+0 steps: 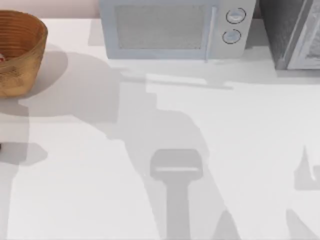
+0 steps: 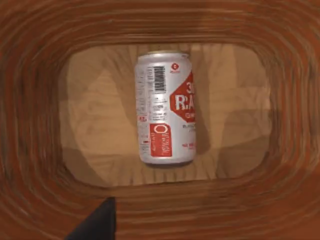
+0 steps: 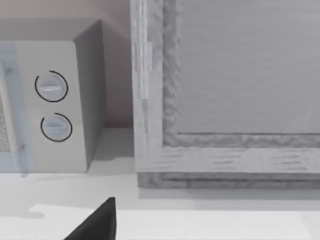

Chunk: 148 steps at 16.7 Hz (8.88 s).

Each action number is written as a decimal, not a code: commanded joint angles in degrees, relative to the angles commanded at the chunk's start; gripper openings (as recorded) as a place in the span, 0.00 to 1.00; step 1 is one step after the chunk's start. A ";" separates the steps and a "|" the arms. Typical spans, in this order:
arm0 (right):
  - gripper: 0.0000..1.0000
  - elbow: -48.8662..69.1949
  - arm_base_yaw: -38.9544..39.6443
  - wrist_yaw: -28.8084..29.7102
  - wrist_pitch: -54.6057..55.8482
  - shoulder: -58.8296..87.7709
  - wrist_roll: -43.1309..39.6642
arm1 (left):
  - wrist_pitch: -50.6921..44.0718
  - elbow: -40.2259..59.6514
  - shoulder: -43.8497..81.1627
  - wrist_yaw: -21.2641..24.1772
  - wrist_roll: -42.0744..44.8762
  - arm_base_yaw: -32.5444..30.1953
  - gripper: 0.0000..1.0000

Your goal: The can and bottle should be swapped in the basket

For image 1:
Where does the pale microwave oven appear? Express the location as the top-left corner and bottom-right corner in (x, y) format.
(98, 0), (258, 61)

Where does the wooden basket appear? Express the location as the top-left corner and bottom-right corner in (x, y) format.
(0, 10), (49, 98)

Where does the microwave door handle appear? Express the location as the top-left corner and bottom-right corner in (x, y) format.
(204, 6), (217, 63)

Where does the grey cabinet door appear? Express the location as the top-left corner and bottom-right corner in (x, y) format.
(286, 0), (320, 71)

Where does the microwave door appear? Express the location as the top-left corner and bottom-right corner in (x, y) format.
(99, 0), (221, 60)

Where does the microwave knob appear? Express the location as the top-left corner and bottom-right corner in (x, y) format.
(221, 28), (242, 45)
(225, 7), (247, 25)

